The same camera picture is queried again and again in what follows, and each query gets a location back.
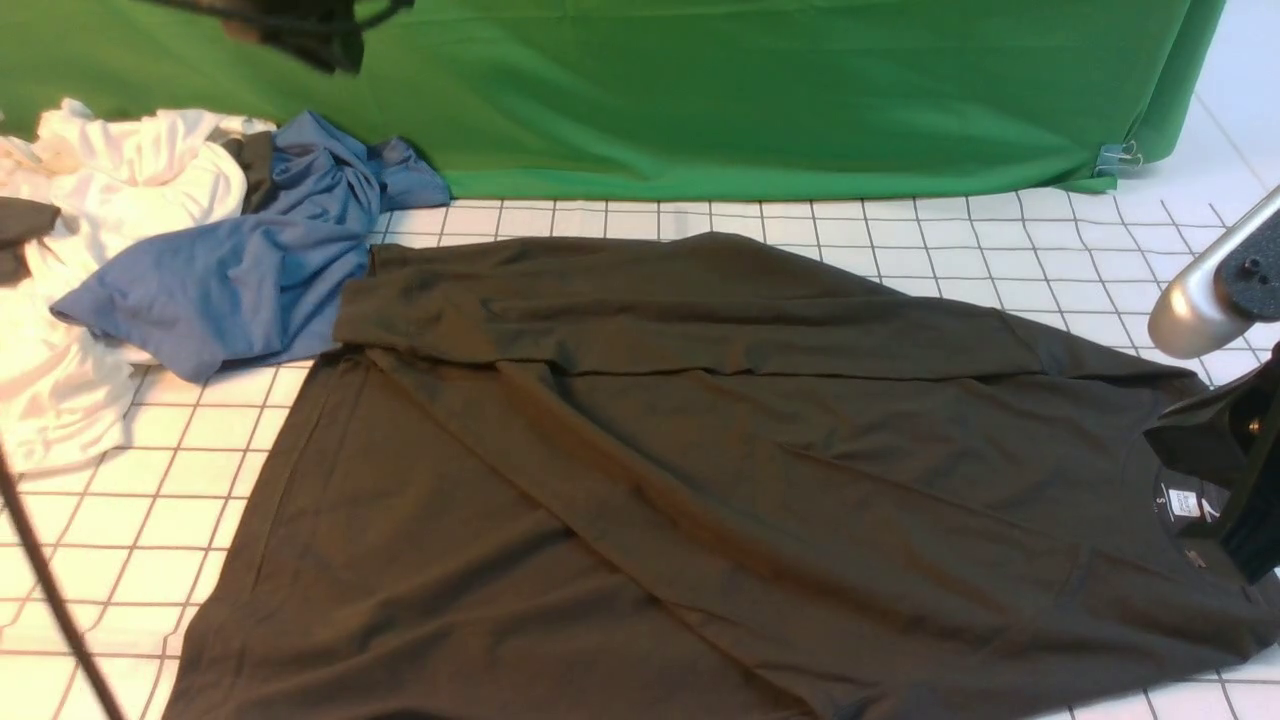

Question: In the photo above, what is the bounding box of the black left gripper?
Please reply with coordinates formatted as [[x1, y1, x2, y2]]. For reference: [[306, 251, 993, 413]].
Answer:
[[215, 1, 365, 76]]

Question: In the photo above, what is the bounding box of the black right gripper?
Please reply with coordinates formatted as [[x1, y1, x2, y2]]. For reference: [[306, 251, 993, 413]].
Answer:
[[1143, 345, 1280, 584]]

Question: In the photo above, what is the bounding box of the dark gray long-sleeve shirt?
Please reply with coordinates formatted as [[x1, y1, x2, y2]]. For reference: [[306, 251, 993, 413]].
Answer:
[[165, 233, 1277, 719]]

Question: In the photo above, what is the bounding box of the white crumpled shirt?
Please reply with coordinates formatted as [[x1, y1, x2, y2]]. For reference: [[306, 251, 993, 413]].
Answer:
[[1, 99, 275, 474]]

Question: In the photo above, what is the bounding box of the blue shirt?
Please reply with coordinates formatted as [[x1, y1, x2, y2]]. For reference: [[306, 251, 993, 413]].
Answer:
[[51, 111, 452, 383]]

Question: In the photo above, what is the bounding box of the green backdrop cloth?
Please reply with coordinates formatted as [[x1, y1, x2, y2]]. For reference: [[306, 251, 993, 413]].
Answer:
[[1, 1, 1225, 201]]

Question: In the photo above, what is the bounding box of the dark garment at left edge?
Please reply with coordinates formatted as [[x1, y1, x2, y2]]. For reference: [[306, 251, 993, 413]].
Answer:
[[0, 197, 61, 287]]

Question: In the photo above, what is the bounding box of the metal binder clip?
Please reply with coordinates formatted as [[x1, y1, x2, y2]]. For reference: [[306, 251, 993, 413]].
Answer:
[[1092, 141, 1146, 178]]

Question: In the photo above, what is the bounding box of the white grid tablecloth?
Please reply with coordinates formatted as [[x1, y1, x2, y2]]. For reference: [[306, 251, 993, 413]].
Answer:
[[0, 190, 1280, 720]]

